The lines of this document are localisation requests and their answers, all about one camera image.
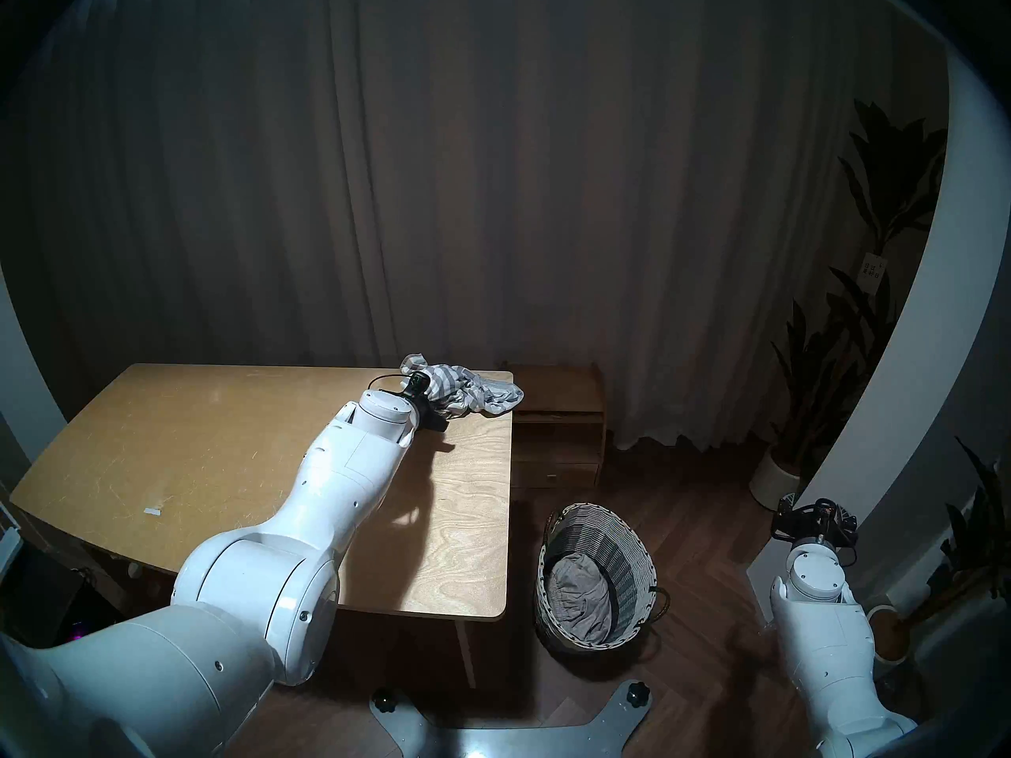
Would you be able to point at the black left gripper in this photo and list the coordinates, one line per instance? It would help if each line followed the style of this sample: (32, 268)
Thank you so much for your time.
(422, 397)

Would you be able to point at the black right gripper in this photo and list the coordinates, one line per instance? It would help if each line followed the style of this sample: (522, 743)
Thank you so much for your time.
(817, 519)

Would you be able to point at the grey white striped garment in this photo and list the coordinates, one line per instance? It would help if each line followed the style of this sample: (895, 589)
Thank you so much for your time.
(482, 393)

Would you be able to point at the grey knit garment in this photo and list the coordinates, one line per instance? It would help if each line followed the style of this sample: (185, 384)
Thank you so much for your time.
(580, 598)

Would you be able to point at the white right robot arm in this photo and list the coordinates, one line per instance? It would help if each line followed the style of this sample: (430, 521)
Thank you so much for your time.
(829, 638)

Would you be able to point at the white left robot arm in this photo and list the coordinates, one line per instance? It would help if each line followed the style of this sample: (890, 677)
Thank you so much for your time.
(253, 583)

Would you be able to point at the white wicker laundry hamper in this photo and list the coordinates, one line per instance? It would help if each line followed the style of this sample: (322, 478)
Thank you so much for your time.
(624, 551)

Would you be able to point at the round white plant pot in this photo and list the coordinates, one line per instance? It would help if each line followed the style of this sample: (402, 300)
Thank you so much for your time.
(772, 484)

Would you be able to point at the white cylindrical plant pot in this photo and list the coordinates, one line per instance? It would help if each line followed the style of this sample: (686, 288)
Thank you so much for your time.
(888, 638)

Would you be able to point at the small wooden nightstand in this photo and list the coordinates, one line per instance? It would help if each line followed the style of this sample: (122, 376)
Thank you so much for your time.
(565, 448)

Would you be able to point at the small leafy houseplant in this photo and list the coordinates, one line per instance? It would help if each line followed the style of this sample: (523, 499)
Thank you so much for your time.
(979, 527)

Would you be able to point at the long pleated curtain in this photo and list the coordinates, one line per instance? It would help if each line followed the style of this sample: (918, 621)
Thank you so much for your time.
(434, 172)

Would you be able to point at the light wooden table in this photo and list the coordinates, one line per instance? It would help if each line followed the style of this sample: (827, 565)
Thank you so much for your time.
(197, 448)

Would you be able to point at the black base knob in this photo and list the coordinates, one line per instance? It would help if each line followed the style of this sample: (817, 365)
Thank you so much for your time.
(384, 701)
(637, 693)

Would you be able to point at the white plant tag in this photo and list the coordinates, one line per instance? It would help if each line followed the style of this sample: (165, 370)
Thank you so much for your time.
(872, 266)

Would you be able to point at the tall leafy houseplant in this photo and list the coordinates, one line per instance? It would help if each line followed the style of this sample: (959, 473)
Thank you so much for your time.
(892, 188)

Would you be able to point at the grey metal robot base plate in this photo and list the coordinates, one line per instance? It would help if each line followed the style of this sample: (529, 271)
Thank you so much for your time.
(513, 741)

